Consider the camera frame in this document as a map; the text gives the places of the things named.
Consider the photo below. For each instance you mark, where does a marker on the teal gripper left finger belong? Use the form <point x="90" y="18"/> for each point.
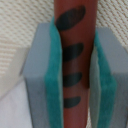
<point x="43" y="75"/>

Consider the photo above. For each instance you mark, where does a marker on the brown wooden stick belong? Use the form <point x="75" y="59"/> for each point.
<point x="75" y="21"/>

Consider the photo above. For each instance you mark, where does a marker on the white woven placemat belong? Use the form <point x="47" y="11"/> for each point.
<point x="19" y="19"/>

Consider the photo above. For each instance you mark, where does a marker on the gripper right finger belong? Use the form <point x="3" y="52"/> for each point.
<point x="108" y="82"/>

